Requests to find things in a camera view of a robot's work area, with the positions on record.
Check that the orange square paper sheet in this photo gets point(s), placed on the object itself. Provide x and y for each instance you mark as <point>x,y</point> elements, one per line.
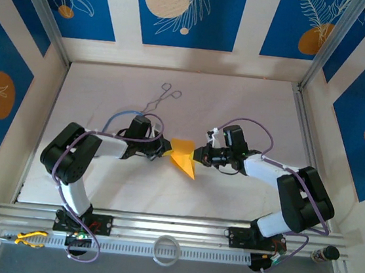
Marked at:
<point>182,156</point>

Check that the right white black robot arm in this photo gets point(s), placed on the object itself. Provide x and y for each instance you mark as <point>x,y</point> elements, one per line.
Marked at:
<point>307,197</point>

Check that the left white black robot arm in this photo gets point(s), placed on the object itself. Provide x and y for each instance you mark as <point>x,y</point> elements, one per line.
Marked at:
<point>68,153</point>

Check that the white tape roll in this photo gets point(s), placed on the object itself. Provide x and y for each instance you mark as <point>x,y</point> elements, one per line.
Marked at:
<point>164,263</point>

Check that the small LED circuit board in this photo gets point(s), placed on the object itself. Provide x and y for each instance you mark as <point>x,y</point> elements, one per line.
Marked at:
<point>275,259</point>
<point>80,237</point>

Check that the small dark-capped bottle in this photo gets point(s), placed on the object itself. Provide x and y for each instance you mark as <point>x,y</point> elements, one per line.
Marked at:
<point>330,253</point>

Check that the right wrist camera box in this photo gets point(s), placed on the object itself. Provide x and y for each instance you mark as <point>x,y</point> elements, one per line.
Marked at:
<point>214,138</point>

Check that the aluminium side rail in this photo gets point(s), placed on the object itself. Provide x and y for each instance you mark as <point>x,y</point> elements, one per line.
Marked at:
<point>303,117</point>

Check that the aluminium mounting rail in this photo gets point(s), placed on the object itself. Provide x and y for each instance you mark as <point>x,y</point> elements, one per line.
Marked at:
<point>175,228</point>

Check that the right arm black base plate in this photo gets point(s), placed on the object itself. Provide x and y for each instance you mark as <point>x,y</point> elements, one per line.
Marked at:
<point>237,238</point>

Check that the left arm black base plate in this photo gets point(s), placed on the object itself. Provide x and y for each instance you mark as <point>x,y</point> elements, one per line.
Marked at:
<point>106,225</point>

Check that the aluminium frame post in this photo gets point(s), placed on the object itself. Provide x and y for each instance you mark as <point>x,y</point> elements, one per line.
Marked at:
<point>47,19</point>
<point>331,44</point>

